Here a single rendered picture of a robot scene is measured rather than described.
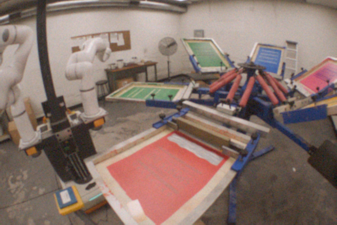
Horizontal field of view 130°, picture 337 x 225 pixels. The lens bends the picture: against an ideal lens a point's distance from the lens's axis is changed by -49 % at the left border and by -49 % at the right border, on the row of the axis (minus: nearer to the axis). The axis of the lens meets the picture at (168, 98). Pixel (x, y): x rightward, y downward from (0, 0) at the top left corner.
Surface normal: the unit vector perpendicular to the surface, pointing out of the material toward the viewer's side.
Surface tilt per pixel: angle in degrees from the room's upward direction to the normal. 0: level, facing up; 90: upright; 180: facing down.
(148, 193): 0
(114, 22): 90
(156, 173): 0
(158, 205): 0
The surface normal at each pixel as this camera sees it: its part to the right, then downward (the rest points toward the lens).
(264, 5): -0.72, 0.28
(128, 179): -0.04, -0.93
